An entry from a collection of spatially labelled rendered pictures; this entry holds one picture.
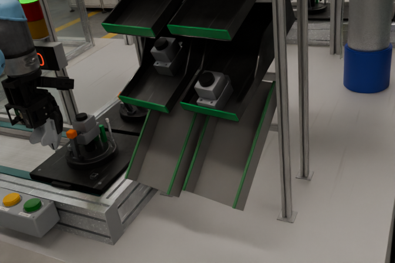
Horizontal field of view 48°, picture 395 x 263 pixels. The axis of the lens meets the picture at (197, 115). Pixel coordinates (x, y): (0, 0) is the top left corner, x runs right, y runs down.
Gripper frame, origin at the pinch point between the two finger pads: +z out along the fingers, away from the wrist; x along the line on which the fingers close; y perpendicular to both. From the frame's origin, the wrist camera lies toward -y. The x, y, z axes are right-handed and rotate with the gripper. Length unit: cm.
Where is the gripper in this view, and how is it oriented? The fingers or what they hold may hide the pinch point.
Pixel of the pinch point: (55, 143)
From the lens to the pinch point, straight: 114.2
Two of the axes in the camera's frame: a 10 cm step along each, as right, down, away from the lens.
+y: -4.3, 4.8, -7.7
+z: 1.3, 8.7, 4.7
